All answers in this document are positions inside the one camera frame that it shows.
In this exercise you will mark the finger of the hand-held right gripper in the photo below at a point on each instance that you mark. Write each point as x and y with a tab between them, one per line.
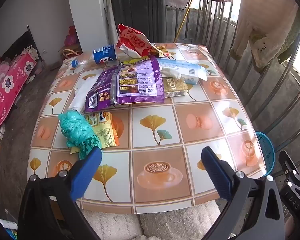
291	177

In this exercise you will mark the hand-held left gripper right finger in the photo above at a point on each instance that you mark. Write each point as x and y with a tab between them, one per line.
217	175

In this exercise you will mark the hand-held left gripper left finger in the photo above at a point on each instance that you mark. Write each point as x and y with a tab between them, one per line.
87	170

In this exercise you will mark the blue plastic basket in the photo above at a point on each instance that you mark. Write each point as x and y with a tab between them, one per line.
266	150

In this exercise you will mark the teal plastic bag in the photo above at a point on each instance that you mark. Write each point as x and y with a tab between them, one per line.
75	130

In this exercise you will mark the yellow chips bag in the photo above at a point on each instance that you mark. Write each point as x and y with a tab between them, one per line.
105	130

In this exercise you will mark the purple snack bag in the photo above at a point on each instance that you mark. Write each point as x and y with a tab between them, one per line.
100	95

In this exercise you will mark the purple bag with silver edge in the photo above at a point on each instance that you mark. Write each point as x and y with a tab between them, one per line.
140	80

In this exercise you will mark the white and blue carton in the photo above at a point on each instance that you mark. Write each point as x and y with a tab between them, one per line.
188	73

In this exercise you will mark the plastic bottle with blue label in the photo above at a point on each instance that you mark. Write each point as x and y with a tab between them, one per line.
103	53

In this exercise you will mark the red and white snack bag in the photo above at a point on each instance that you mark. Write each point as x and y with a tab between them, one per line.
132	40

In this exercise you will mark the white fleece cloth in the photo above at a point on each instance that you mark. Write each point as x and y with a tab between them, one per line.
165	225

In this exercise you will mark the white paper towel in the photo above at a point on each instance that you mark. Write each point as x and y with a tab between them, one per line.
82	92

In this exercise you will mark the table with patterned tablecloth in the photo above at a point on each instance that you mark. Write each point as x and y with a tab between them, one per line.
152	115

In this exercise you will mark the gold box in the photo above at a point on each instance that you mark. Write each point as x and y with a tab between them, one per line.
175	88

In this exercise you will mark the white cloth glove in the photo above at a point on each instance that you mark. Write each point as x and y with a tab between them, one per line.
170	72

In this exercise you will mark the pink floral blanket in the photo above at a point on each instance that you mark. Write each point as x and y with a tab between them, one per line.
10	85

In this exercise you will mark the green knitted cloth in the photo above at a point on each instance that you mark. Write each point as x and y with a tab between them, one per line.
292	40

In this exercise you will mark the yellow and black wrapper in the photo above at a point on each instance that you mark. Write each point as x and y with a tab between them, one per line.
137	60

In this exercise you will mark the pink plastic bag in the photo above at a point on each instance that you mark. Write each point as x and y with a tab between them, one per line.
71	37

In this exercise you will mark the small yellow red wrapper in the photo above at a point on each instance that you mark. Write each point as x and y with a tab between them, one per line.
162	51

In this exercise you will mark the black headboard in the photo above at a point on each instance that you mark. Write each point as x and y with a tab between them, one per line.
17	45

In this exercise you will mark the metal railing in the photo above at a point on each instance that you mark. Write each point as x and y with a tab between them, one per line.
216	17

